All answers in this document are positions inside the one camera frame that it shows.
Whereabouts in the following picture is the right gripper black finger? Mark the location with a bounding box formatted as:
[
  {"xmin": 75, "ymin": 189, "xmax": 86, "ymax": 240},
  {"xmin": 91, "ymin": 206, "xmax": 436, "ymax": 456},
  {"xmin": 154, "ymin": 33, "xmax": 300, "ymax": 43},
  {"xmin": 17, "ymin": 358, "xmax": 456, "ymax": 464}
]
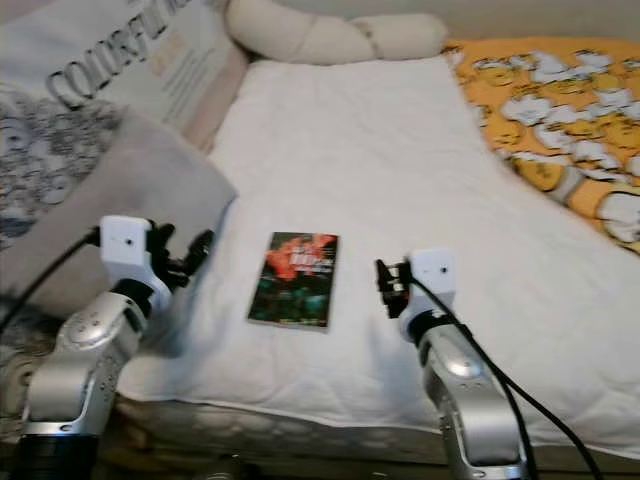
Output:
[{"xmin": 374, "ymin": 257, "xmax": 401, "ymax": 321}]

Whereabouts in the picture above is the grey rectangular pillow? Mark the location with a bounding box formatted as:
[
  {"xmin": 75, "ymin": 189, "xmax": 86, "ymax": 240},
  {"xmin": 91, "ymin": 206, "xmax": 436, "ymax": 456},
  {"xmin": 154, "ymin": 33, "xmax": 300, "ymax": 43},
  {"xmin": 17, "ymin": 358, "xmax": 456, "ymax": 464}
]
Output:
[{"xmin": 2, "ymin": 108, "xmax": 240, "ymax": 305}]

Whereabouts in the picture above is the yellow cartoon print blanket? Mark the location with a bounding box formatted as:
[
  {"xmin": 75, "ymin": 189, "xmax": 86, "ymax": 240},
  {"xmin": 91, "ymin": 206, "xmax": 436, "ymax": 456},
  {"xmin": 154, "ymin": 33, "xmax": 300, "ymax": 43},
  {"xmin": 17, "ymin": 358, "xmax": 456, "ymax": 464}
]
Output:
[{"xmin": 444, "ymin": 37, "xmax": 640, "ymax": 257}]

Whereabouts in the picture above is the dark red-green cover book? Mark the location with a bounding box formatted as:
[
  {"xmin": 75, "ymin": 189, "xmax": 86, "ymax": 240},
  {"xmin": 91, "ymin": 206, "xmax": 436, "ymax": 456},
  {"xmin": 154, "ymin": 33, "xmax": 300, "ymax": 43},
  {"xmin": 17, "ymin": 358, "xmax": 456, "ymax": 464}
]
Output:
[{"xmin": 246, "ymin": 231, "xmax": 342, "ymax": 332}]

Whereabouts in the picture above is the white quilted mattress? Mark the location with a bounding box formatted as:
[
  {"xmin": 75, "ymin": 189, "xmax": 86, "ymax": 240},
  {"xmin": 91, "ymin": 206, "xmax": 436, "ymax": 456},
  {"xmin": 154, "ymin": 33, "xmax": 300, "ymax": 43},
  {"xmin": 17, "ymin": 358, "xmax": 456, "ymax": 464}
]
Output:
[{"xmin": 118, "ymin": 54, "xmax": 640, "ymax": 463}]

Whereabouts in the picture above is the grey bed base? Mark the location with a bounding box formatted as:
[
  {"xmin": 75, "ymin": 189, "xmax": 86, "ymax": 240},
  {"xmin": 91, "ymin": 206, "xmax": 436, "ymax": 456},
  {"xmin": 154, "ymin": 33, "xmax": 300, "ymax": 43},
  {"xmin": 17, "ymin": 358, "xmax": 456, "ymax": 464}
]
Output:
[{"xmin": 116, "ymin": 398, "xmax": 640, "ymax": 480}]

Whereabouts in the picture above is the cream knotted bolster pillow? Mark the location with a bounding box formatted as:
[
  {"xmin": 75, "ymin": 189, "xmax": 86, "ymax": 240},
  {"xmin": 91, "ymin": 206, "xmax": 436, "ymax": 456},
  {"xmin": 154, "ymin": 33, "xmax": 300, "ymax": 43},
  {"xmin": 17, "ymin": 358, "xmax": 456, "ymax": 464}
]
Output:
[{"xmin": 224, "ymin": 0, "xmax": 450, "ymax": 67}]

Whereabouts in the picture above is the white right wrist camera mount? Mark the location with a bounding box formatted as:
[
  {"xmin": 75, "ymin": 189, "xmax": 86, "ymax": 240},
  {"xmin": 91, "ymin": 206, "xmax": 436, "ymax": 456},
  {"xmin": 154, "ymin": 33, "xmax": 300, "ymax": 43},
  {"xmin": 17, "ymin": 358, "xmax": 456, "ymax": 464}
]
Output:
[{"xmin": 404, "ymin": 247, "xmax": 457, "ymax": 317}]

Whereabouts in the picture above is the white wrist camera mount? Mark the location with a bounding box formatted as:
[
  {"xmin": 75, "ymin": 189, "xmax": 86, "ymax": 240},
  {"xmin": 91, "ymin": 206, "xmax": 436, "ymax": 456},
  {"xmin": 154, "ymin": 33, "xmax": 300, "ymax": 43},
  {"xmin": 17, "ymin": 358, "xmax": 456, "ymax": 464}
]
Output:
[
  {"xmin": 99, "ymin": 214, "xmax": 158, "ymax": 297},
  {"xmin": 404, "ymin": 247, "xmax": 457, "ymax": 317}
]

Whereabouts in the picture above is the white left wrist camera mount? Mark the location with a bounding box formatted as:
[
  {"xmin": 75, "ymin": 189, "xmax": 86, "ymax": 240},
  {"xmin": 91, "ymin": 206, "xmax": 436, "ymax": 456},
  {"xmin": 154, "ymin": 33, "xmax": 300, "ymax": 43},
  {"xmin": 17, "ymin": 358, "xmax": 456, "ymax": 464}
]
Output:
[{"xmin": 99, "ymin": 214, "xmax": 158, "ymax": 297}]

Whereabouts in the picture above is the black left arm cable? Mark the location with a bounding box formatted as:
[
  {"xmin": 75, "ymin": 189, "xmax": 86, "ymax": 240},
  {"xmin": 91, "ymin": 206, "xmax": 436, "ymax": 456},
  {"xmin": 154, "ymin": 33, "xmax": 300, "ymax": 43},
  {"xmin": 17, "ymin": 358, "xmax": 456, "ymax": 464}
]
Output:
[{"xmin": 0, "ymin": 228, "xmax": 104, "ymax": 335}]

